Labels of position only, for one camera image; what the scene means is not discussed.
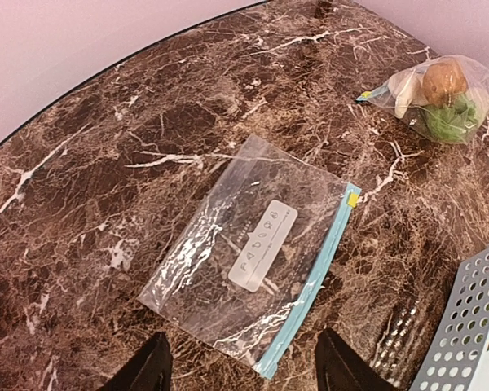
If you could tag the light blue plastic basket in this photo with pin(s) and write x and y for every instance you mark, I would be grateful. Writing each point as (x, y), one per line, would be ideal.
(454, 358)

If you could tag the clear zip bag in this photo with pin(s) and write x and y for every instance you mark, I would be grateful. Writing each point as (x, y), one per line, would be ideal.
(477, 76)
(245, 272)

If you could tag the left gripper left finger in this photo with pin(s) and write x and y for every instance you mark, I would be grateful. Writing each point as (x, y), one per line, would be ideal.
(150, 368)

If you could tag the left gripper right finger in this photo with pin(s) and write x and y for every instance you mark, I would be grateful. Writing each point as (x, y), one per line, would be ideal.
(340, 368)

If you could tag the white mushroom toy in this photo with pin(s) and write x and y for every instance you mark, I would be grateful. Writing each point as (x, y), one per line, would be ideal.
(406, 88)

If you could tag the clear zip top bag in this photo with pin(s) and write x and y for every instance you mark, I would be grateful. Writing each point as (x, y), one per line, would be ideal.
(477, 76)

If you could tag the brown potato toy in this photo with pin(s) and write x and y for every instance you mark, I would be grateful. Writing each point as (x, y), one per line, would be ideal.
(443, 81)

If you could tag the green cucumber toy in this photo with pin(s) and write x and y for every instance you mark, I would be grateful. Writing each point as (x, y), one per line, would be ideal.
(456, 123)

